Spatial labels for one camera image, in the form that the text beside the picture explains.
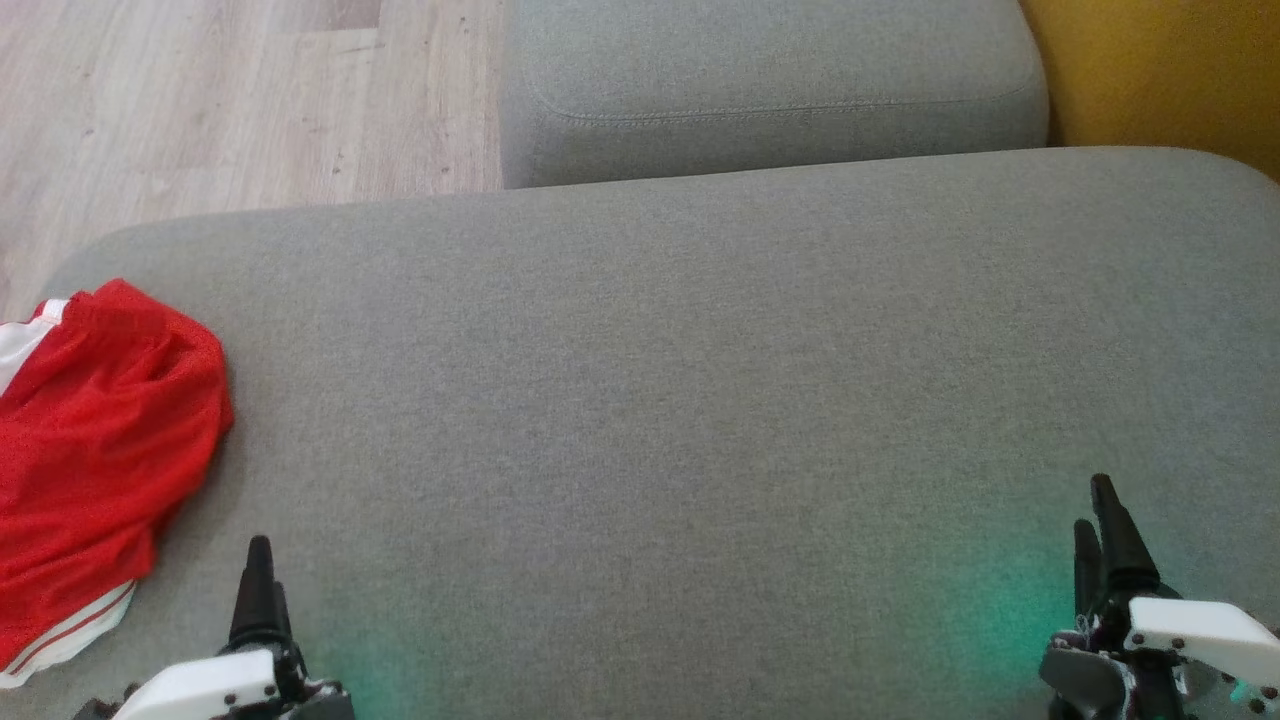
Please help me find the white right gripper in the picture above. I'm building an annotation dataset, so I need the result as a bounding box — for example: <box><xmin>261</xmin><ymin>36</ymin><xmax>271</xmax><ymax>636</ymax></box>
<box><xmin>1040</xmin><ymin>474</ymin><xmax>1280</xmax><ymax>720</ymax></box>

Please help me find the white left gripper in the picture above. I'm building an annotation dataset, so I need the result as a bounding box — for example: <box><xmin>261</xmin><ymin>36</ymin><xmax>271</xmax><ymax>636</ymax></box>
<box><xmin>110</xmin><ymin>536</ymin><xmax>357</xmax><ymax>720</ymax></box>

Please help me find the red jersey with white sleeves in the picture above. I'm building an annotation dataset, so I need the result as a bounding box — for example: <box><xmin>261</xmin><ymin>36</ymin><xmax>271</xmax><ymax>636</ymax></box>
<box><xmin>0</xmin><ymin>278</ymin><xmax>236</xmax><ymax>691</ymax></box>

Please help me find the large grey sofa seat cushion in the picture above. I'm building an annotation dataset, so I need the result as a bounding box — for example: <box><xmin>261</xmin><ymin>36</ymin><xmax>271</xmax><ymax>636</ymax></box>
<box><xmin>0</xmin><ymin>147</ymin><xmax>1280</xmax><ymax>720</ymax></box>

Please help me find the yellow sofa backrest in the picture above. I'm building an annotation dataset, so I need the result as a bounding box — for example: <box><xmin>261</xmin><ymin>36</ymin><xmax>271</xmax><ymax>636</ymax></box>
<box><xmin>1018</xmin><ymin>0</ymin><xmax>1280</xmax><ymax>184</ymax></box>

